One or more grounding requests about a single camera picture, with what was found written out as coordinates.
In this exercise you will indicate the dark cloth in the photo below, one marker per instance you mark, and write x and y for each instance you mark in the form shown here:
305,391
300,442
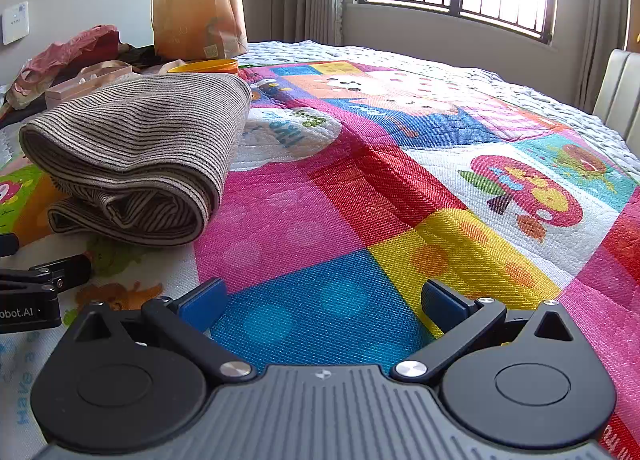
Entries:
145,56

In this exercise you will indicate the pink gift box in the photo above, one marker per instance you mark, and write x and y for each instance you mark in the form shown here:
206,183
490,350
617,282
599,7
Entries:
65,90

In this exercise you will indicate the white wall switch panel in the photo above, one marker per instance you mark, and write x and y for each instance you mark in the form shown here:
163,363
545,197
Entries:
15,23

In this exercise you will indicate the brown striped knit garment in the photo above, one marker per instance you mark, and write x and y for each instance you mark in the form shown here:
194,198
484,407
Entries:
140,140

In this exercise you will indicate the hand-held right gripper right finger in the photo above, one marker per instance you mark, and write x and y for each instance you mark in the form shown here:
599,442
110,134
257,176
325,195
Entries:
442,306

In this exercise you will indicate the brown paper bag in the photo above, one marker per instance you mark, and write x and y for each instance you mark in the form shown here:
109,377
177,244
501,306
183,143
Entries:
195,15

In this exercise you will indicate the orange lidded container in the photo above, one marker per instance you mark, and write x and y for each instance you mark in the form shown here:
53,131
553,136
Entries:
205,66

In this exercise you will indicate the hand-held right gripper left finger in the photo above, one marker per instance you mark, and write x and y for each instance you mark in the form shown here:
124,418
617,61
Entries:
205,303

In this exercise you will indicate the red cloth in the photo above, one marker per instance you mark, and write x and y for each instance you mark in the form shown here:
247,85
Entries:
107,45

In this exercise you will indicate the beige padded headboard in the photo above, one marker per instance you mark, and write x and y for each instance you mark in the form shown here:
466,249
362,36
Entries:
620,90

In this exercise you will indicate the pink crumpled cloth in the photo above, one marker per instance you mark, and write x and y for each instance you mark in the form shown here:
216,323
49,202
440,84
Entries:
65,53

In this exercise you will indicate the colourful cartoon printed mat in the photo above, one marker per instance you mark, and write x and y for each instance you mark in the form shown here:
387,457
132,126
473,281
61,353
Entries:
350,190

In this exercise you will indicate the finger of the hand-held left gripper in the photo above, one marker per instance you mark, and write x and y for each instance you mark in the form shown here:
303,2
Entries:
50,275
9,245

